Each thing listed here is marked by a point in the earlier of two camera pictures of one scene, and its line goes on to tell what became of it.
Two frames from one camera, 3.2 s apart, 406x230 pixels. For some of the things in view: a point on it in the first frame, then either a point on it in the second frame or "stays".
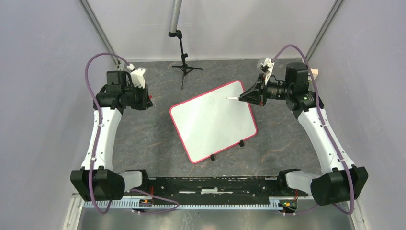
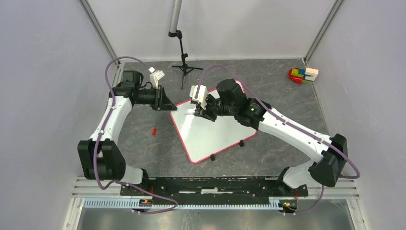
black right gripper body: x=275 y=90 → x=215 y=107
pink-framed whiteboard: x=209 y=124 stays
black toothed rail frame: x=218 y=188 stays
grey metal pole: x=174 y=17 stays
